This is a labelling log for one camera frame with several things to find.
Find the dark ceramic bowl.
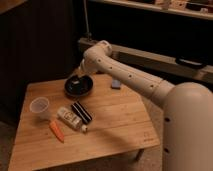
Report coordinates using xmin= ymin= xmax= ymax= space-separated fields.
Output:
xmin=64 ymin=75 xmax=93 ymax=97

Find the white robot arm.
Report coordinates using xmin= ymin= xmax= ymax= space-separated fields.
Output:
xmin=79 ymin=40 xmax=213 ymax=171

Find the black white striped box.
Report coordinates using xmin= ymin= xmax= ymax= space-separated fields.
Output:
xmin=71 ymin=101 xmax=92 ymax=124

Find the white tube bottle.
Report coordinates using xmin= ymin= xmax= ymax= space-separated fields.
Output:
xmin=57 ymin=107 xmax=88 ymax=133

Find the clear plastic cup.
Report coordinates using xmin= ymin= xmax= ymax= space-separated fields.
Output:
xmin=29 ymin=97 xmax=51 ymax=120

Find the small blue grey sponge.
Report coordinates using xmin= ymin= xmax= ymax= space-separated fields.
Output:
xmin=111 ymin=80 xmax=121 ymax=89

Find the vertical metal pole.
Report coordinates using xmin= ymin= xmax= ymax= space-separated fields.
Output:
xmin=83 ymin=0 xmax=92 ymax=41

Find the orange carrot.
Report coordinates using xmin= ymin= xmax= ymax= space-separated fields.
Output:
xmin=49 ymin=120 xmax=64 ymax=142

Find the wooden table leg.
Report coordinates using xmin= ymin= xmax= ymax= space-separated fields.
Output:
xmin=133 ymin=149 xmax=144 ymax=162

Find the long metal bench rail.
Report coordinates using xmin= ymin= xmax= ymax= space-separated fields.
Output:
xmin=78 ymin=38 xmax=213 ymax=84

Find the black handle on bench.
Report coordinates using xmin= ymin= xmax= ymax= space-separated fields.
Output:
xmin=175 ymin=58 xmax=207 ymax=70

